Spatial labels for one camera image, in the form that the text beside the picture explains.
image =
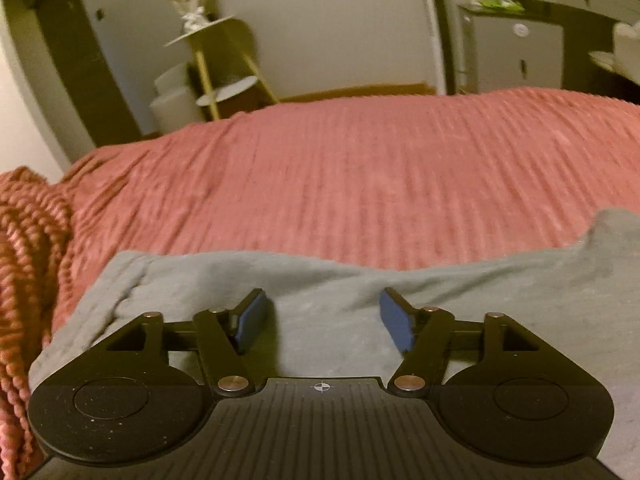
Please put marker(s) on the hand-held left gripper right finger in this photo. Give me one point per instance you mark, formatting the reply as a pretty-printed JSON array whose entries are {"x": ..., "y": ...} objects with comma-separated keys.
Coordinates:
[{"x": 396, "y": 321}]

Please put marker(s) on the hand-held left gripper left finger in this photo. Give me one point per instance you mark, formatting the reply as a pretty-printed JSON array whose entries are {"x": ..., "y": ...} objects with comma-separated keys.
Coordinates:
[{"x": 251, "y": 321}]

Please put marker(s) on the grey pants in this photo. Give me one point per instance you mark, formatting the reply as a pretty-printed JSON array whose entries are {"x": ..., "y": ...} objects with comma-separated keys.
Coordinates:
[{"x": 330, "y": 320}]

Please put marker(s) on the pink ribbed bedspread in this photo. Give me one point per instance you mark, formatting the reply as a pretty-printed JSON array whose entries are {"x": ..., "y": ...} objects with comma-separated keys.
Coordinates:
[{"x": 360, "y": 170}]

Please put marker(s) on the large white cylinder box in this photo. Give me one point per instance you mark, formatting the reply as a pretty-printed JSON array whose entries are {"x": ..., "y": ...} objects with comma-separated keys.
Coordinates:
[{"x": 175, "y": 112}]

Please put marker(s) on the chunky knitted orange blanket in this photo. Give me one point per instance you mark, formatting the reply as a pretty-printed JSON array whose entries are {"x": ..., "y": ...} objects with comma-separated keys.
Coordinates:
[{"x": 27, "y": 270}]

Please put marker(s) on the small white cylinder box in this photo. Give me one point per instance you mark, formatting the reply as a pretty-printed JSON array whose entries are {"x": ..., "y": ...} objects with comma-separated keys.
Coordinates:
[{"x": 172, "y": 79}]

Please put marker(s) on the yellow shelf stand round shelves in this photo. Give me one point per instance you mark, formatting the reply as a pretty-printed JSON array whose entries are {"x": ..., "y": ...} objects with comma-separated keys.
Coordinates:
[{"x": 220, "y": 62}]

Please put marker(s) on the white low cabinet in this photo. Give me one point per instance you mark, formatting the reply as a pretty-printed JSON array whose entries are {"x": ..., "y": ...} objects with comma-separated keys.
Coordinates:
[{"x": 510, "y": 55}]

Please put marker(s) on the tall narrow door panel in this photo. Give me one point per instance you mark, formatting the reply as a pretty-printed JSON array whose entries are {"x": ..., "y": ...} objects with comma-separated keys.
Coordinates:
[{"x": 440, "y": 25}]

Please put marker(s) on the dark door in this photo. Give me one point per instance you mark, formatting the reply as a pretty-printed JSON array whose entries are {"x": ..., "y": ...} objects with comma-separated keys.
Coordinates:
[{"x": 85, "y": 60}]

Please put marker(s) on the green packet pile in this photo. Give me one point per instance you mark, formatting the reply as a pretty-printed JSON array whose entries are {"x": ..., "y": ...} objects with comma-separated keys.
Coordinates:
[{"x": 492, "y": 5}]

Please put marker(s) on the white fluffy chair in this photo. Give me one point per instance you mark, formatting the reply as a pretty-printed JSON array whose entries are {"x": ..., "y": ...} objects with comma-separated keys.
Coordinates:
[{"x": 622, "y": 52}]

